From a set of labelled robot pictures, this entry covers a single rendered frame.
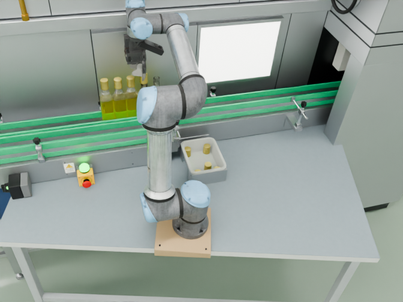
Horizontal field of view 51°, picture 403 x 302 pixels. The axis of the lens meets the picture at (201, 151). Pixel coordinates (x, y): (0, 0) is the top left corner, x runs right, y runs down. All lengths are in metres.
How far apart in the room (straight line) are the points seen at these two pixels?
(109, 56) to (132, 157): 0.47
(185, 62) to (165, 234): 0.70
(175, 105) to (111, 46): 0.68
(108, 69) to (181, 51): 0.57
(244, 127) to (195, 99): 0.86
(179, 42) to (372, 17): 0.87
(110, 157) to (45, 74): 0.47
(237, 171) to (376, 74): 0.79
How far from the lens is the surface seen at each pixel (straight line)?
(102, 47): 1.97
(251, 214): 1.92
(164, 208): 1.58
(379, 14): 1.99
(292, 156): 2.21
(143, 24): 1.63
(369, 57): 2.07
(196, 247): 1.74
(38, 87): 2.10
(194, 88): 1.40
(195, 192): 1.61
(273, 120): 2.26
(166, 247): 1.73
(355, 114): 2.27
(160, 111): 1.36
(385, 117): 2.41
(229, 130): 2.19
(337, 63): 2.47
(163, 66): 2.07
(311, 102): 2.33
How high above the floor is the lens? 2.24
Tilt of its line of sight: 44 degrees down
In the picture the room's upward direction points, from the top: 5 degrees clockwise
